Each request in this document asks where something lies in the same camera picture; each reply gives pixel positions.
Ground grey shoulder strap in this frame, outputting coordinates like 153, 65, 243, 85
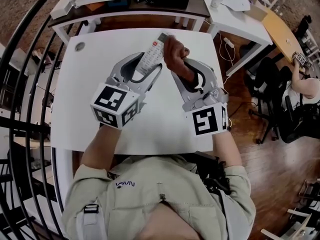
76, 201, 106, 240

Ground black chair with cables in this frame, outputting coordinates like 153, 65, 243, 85
279, 93, 320, 145

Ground round yellow table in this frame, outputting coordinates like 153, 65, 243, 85
261, 8, 305, 67

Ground black harness strap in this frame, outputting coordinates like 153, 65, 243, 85
202, 161, 232, 225

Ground white frame chair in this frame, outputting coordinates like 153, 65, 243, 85
261, 178, 320, 240

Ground white remote control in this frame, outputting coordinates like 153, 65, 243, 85
134, 32, 176, 75

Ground dark wooden table white legs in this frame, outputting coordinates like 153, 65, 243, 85
47, 0, 211, 45

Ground teal box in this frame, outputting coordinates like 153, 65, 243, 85
107, 0, 131, 9

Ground white cable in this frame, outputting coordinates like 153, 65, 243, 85
218, 32, 235, 85

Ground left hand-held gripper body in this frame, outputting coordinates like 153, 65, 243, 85
89, 75, 148, 130

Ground person's beige jacket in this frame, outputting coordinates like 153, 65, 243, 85
61, 155, 257, 240

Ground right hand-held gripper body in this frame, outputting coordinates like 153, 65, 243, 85
181, 87, 230, 137

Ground flat cardboard box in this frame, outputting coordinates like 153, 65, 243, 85
243, 3, 268, 22

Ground black office chair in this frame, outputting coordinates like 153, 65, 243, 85
248, 57, 296, 145

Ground white side table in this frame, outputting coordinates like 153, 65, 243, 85
199, 0, 274, 77

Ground person's left forearm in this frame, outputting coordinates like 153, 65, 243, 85
80, 123, 122, 171

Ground white flat box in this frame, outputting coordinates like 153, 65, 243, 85
49, 0, 77, 20

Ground orange flat box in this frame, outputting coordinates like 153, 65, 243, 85
84, 1, 106, 12

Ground white power strip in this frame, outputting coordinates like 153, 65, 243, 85
223, 37, 236, 49

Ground black metal railing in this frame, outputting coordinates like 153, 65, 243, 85
0, 0, 88, 240

